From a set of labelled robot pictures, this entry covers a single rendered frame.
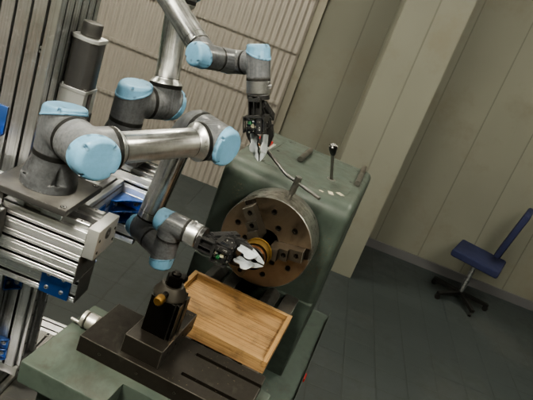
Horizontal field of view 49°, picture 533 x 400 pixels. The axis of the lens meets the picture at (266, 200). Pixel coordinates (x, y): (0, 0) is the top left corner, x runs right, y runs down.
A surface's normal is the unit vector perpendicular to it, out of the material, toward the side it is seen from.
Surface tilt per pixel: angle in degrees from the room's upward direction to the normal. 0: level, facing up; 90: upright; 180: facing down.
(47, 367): 0
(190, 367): 0
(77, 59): 90
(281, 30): 90
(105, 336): 0
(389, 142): 90
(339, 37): 90
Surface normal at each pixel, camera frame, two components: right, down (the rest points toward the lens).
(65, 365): 0.33, -0.88
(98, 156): 0.57, 0.49
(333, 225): -0.28, 0.25
